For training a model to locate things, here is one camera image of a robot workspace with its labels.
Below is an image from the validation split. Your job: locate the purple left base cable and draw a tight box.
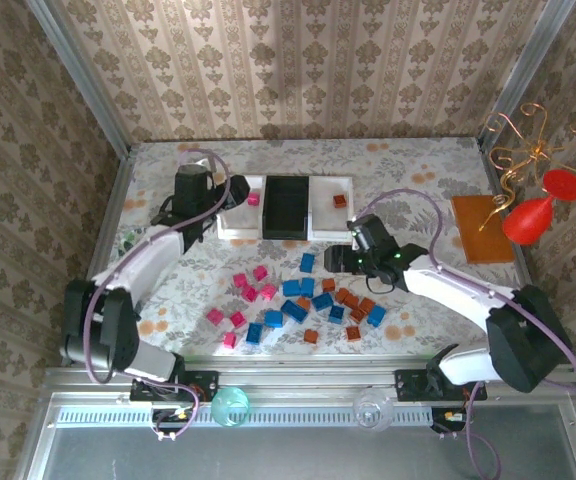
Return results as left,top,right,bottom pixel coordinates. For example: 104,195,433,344
151,383,202,442

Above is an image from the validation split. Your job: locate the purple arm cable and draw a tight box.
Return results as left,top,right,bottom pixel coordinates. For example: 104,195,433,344
82,148,233,385
366,188,576,392

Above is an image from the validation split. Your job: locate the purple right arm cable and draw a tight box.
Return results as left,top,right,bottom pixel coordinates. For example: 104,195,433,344
366,188,576,392

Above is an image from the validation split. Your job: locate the clear glass cup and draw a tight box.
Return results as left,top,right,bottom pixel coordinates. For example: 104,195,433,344
352,388,396,431

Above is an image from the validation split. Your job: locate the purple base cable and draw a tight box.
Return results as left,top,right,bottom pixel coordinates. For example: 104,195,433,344
437,382,503,480
151,383,202,442

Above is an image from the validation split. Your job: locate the long blue lego brick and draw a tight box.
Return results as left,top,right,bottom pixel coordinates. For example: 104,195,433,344
281,298,311,324

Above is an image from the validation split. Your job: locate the black rectangular bin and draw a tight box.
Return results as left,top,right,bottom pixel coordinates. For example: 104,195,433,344
261,174,316,242

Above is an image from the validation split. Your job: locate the white rectangular tray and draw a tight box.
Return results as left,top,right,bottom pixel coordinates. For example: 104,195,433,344
216,174,266,242
307,174,356,243

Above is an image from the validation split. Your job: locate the teal glass cup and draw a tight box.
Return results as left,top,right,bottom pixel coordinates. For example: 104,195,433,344
211,385,251,429

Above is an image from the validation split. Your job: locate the aluminium frame post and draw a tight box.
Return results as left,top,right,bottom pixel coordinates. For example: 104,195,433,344
476,0,576,147
26,0,132,157

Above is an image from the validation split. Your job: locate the grey slotted cable duct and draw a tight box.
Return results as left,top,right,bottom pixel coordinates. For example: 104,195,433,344
51,404,435,429

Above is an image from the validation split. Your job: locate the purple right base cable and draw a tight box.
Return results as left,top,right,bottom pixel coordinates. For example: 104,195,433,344
437,382,503,480

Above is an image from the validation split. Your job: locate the red vase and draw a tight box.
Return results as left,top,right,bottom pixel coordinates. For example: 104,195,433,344
501,168,576,246

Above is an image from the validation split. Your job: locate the orange wooden board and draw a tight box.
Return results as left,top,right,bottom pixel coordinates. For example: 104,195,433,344
451,194,518,265

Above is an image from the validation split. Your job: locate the aluminium side frame rail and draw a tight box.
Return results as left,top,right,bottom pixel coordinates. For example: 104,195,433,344
86,153,137,281

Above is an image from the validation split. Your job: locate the floral patterned tablecloth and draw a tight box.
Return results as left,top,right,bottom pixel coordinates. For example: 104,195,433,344
95,137,530,359

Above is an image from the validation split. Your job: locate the aluminium front frame rail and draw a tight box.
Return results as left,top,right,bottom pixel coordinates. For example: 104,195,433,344
41,364,576,397

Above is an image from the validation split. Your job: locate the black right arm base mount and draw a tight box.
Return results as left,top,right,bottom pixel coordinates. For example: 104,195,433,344
394,368,488,402

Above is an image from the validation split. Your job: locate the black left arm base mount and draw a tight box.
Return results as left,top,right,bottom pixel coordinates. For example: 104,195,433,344
130,369,220,402

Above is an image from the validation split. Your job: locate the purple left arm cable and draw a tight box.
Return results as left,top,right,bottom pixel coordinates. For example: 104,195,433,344
82,148,233,385

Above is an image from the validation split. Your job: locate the gold wire ornament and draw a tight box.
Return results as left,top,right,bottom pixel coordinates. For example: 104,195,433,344
477,103,576,232

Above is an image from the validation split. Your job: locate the grey metal sheet shelf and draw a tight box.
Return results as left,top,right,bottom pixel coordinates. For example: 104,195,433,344
15,393,576,480

